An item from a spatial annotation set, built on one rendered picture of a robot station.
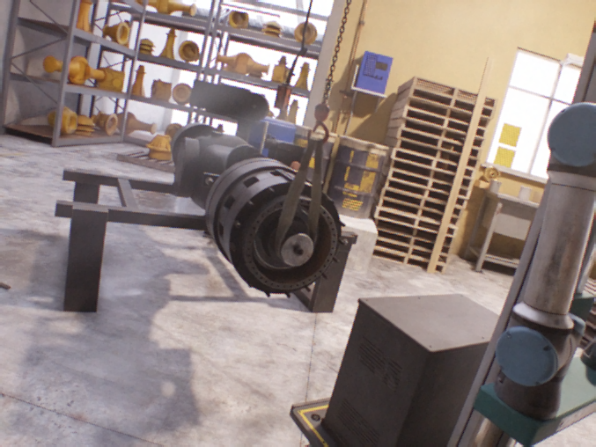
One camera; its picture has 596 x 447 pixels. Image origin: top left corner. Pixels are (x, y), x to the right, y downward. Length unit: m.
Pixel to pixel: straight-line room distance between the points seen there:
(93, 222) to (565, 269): 2.30
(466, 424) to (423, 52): 5.71
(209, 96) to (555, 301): 3.92
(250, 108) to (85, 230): 2.25
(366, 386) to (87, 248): 1.79
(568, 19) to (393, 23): 2.54
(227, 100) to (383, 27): 2.97
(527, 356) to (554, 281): 0.15
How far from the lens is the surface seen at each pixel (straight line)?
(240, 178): 2.00
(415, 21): 6.63
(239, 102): 4.33
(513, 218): 6.30
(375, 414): 1.45
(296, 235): 1.73
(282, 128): 4.56
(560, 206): 0.87
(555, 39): 7.21
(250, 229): 1.72
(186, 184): 3.02
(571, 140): 0.85
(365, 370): 1.45
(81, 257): 2.68
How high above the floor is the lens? 1.35
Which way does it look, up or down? 12 degrees down
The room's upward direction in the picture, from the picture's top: 14 degrees clockwise
